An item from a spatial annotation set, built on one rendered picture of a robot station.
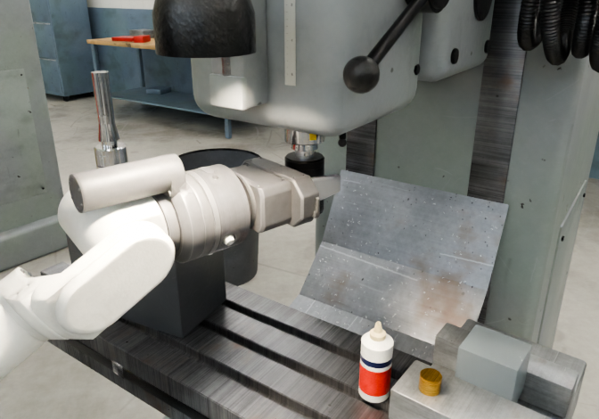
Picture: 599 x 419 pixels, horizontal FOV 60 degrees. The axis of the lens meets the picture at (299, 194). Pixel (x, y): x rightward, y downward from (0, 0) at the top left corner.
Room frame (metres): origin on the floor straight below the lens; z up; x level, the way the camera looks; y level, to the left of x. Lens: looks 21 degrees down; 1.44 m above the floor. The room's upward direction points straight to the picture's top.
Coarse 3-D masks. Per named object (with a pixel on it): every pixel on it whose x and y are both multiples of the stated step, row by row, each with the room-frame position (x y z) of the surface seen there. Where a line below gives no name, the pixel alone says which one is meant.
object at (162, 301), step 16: (80, 256) 0.74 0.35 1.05; (208, 256) 0.72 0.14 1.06; (176, 272) 0.65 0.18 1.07; (192, 272) 0.68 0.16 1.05; (208, 272) 0.72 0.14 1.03; (224, 272) 0.76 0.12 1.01; (160, 288) 0.67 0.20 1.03; (176, 288) 0.65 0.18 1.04; (192, 288) 0.68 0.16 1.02; (208, 288) 0.72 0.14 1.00; (224, 288) 0.75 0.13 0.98; (144, 304) 0.68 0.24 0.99; (160, 304) 0.67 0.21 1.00; (176, 304) 0.65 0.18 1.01; (192, 304) 0.68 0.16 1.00; (208, 304) 0.71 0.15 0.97; (144, 320) 0.68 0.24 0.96; (160, 320) 0.67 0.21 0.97; (176, 320) 0.66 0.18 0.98; (192, 320) 0.67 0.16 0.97
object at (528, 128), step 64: (512, 0) 0.82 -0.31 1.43; (512, 64) 0.81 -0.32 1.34; (576, 64) 0.77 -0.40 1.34; (384, 128) 0.93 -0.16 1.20; (448, 128) 0.86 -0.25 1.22; (512, 128) 0.80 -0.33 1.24; (576, 128) 0.80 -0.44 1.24; (448, 192) 0.86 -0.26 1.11; (512, 192) 0.80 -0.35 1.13; (576, 192) 0.97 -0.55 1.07; (512, 256) 0.79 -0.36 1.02; (512, 320) 0.78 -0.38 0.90
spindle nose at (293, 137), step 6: (288, 132) 0.57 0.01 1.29; (294, 132) 0.56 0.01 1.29; (300, 132) 0.56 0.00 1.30; (288, 138) 0.57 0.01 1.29; (294, 138) 0.56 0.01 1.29; (300, 138) 0.56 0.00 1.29; (306, 138) 0.56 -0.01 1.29; (318, 138) 0.57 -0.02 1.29; (324, 138) 0.58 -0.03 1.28; (300, 144) 0.56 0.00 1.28; (306, 144) 0.56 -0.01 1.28; (312, 144) 0.56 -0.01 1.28
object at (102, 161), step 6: (96, 156) 0.76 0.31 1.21; (102, 156) 0.75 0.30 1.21; (108, 156) 0.75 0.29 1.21; (114, 156) 0.76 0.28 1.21; (120, 156) 0.76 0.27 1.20; (126, 156) 0.77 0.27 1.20; (96, 162) 0.76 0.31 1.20; (102, 162) 0.75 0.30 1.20; (108, 162) 0.75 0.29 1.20; (114, 162) 0.76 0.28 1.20; (120, 162) 0.76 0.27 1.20; (126, 162) 0.77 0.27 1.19
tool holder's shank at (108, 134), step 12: (96, 72) 0.77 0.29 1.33; (108, 72) 0.78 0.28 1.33; (96, 84) 0.76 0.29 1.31; (108, 84) 0.77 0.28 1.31; (96, 96) 0.77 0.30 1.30; (108, 96) 0.77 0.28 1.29; (96, 108) 0.77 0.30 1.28; (108, 108) 0.77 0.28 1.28; (108, 120) 0.77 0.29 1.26; (108, 132) 0.76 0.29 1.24; (108, 144) 0.77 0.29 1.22
